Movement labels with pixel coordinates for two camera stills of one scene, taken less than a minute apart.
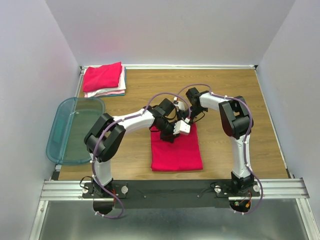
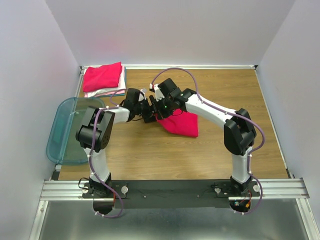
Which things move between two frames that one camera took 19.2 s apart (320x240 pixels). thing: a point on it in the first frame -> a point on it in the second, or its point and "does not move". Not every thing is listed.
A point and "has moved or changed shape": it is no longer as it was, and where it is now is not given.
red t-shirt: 183,154 has moved or changed shape
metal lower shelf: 274,219 does not move
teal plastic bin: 73,118 does not move
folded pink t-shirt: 86,94 does not move
